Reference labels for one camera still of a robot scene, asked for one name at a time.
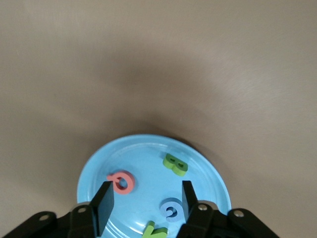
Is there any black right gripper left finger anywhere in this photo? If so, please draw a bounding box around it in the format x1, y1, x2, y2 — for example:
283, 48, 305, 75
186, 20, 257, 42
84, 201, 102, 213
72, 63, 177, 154
0, 180, 115, 238

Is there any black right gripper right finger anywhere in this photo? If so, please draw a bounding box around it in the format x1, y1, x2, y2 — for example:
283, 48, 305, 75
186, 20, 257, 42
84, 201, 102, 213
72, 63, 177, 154
177, 180, 280, 238

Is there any blue letter G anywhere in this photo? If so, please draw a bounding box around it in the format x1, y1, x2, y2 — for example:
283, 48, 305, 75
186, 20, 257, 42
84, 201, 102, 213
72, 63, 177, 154
159, 197, 185, 222

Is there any green uppercase letter B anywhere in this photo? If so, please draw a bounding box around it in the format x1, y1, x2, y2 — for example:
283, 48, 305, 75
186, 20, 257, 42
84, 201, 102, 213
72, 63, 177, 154
162, 153, 189, 177

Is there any red letter Q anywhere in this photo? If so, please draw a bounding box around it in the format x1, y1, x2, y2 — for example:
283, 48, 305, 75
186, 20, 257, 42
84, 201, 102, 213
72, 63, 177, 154
106, 170, 136, 195

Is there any green letter N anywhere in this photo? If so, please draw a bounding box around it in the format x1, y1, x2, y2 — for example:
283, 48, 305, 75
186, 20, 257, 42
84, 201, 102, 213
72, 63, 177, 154
141, 220, 169, 238

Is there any blue plate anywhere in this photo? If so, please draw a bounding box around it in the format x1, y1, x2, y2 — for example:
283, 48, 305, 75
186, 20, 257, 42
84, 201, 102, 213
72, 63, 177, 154
76, 135, 232, 238

